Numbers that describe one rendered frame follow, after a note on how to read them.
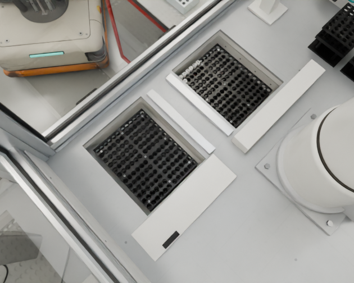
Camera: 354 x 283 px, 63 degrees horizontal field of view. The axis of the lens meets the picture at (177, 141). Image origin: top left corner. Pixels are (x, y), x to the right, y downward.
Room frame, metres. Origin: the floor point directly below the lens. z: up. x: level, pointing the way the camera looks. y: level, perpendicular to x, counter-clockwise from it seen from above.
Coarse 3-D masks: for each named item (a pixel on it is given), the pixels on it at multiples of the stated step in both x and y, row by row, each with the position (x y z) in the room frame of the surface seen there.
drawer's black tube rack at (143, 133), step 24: (144, 120) 0.29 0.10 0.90; (120, 144) 0.22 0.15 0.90; (144, 144) 0.23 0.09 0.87; (168, 144) 0.23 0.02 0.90; (120, 168) 0.15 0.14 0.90; (144, 168) 0.16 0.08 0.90; (168, 168) 0.17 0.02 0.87; (192, 168) 0.17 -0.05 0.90; (144, 192) 0.10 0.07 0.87; (168, 192) 0.10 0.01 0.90
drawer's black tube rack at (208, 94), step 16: (208, 64) 0.49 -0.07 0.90; (224, 64) 0.51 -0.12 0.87; (240, 64) 0.50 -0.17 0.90; (192, 80) 0.43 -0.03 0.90; (208, 80) 0.44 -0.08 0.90; (224, 80) 0.46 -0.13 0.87; (240, 80) 0.45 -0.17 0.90; (256, 80) 0.45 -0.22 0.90; (208, 96) 0.38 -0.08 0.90; (224, 96) 0.39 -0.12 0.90; (240, 96) 0.39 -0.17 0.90; (256, 96) 0.40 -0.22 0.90; (224, 112) 0.34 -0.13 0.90; (240, 112) 0.34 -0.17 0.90
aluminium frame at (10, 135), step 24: (192, 24) 0.55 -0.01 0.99; (168, 48) 0.47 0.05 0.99; (144, 72) 0.39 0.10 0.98; (120, 96) 0.33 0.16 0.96; (0, 120) 0.16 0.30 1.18; (72, 120) 0.24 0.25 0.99; (0, 144) 0.13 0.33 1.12; (24, 144) 0.15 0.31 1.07; (48, 144) 0.17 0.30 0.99; (24, 168) 0.09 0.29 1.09; (48, 192) 0.05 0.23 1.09; (72, 216) 0.01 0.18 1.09; (96, 240) -0.02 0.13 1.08; (120, 264) -0.06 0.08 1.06
